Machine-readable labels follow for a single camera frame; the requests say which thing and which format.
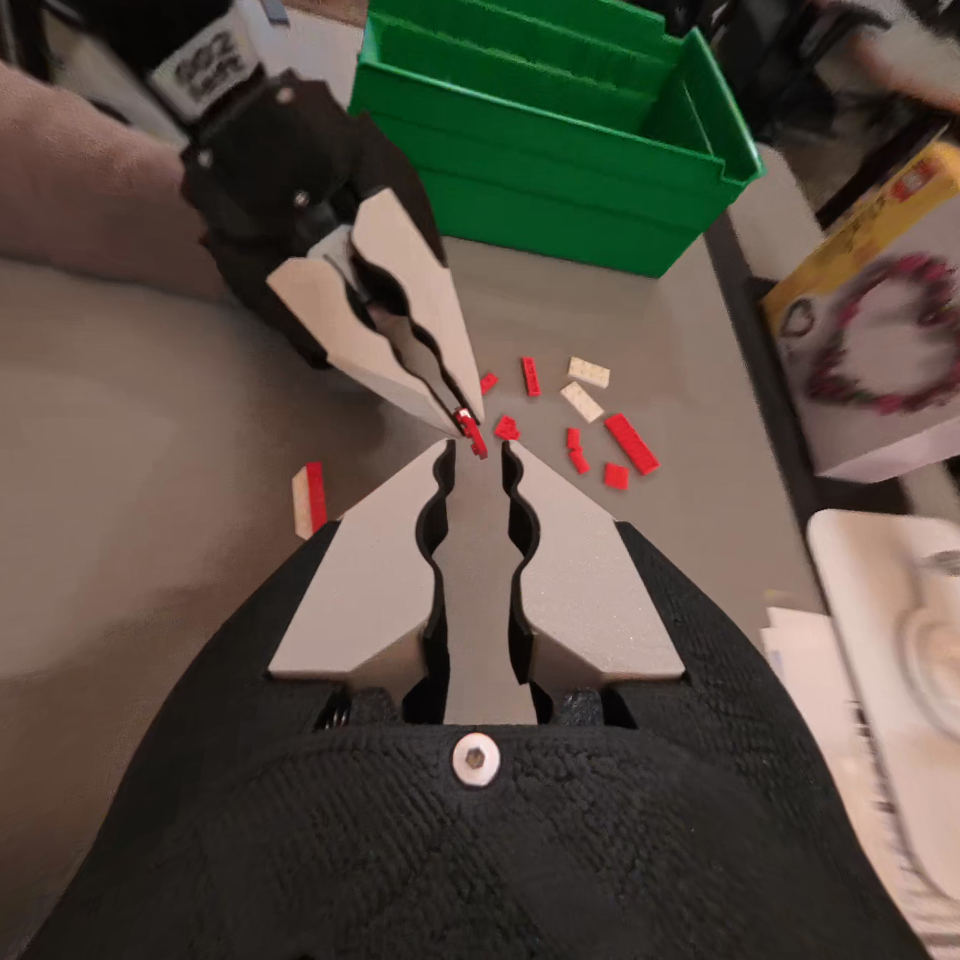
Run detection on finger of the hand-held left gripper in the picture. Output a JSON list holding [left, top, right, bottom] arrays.
[[349, 187, 486, 423], [266, 225, 462, 438]]

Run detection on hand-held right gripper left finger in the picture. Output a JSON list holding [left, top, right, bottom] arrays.
[[267, 439, 457, 723]]

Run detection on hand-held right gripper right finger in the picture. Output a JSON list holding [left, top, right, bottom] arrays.
[[501, 440, 688, 725]]

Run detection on person's left forearm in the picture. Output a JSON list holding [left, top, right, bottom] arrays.
[[0, 63, 234, 303]]

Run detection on narrow red white lego assembly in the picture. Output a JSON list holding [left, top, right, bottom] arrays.
[[291, 460, 330, 542]]

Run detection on long red lego plate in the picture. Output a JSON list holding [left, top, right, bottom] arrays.
[[603, 412, 662, 477]]

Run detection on lego set box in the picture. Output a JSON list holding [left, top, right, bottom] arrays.
[[760, 138, 960, 482]]

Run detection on stacked green plastic bins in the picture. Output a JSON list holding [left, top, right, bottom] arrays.
[[348, 0, 767, 279]]

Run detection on laminated paper sheet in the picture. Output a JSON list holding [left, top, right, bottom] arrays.
[[760, 606, 901, 905]]

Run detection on white and wooden book stand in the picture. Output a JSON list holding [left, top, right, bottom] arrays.
[[805, 508, 960, 948]]

